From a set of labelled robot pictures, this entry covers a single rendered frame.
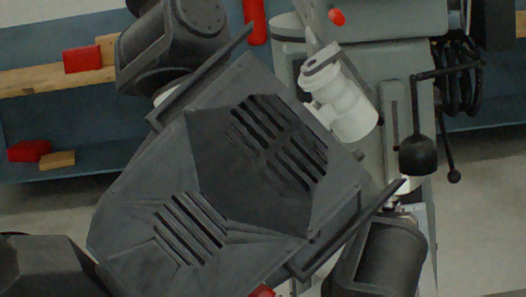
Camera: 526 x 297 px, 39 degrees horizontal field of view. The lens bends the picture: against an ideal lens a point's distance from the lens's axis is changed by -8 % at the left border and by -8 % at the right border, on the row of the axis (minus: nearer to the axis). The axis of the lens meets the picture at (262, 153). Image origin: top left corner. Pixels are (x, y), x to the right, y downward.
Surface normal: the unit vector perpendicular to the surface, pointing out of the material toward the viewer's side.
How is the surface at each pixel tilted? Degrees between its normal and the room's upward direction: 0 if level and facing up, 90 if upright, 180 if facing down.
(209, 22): 61
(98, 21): 90
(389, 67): 90
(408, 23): 90
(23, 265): 13
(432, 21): 90
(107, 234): 74
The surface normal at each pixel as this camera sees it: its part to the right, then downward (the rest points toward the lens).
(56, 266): 0.10, -0.97
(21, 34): 0.04, 0.33
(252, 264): -0.13, 0.07
